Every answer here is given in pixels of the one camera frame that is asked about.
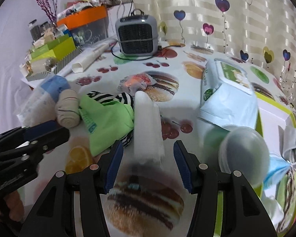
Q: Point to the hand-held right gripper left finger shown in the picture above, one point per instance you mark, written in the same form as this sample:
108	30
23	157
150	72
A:
113	167

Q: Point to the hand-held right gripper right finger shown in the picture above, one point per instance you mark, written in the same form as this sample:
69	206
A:
182	167

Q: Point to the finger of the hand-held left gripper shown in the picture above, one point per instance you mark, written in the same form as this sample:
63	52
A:
42	128
54	138

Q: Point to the beige sock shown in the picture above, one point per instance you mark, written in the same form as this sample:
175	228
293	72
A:
66	108

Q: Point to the green cloth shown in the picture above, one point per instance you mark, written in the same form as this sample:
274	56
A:
106	123

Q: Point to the white cloth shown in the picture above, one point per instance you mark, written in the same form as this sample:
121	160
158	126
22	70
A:
148	123

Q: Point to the clear packet pink contents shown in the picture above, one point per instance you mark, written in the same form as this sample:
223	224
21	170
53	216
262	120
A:
135	82

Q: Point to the blue face mask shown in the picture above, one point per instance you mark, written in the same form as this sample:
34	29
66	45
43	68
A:
276	170

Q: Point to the white box green edges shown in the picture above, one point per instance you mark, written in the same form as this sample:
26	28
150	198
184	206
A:
273	113

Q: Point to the green towel striped trim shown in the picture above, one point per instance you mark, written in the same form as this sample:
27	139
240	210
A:
289	192

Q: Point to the grey socks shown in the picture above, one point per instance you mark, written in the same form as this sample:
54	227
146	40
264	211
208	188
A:
291	140

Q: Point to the person's left hand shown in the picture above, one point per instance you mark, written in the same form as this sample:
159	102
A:
14	207

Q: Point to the green jar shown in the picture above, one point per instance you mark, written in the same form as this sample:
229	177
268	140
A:
212	140

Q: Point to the white blue tissue pack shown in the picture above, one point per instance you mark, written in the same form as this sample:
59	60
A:
51	86

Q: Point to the fruit print tablecloth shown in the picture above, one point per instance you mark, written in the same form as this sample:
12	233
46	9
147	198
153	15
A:
177	108

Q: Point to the light blue plastic package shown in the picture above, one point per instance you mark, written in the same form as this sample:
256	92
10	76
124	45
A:
236	108

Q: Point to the chevron pattern box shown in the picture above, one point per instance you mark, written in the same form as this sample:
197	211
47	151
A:
75	54

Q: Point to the white paper roll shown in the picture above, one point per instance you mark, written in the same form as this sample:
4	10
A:
88	59

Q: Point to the lime green cardboard box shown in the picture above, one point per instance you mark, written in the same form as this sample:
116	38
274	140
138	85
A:
61	47

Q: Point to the glass jar dark lid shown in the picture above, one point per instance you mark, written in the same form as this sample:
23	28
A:
46	27
34	30

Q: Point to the clear plastic box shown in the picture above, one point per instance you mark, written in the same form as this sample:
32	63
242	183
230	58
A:
93	33

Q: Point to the orange box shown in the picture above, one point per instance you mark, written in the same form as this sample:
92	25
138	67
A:
88	14

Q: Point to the purple flower branches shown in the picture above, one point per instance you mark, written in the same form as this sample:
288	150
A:
43	2

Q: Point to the grey space heater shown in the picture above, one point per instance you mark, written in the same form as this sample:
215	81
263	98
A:
135	34

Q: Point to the pile of assorted packets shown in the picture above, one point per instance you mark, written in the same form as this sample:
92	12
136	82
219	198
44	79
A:
81	1

